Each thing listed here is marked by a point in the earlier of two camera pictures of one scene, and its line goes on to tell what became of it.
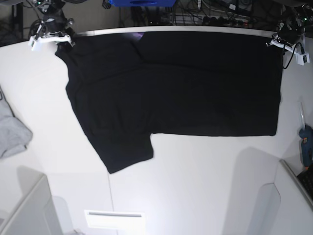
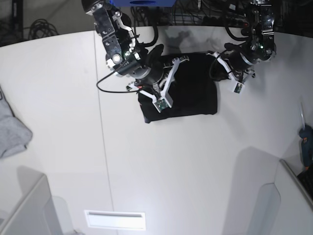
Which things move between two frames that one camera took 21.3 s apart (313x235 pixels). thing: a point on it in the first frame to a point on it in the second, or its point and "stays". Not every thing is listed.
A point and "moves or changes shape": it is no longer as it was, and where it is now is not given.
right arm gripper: (54, 20) to (140, 63)
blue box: (142, 3) stays
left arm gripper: (290, 31) to (237, 61)
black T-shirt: (126, 87) moves or changes shape
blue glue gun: (306, 133) stays
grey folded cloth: (14, 135) stays
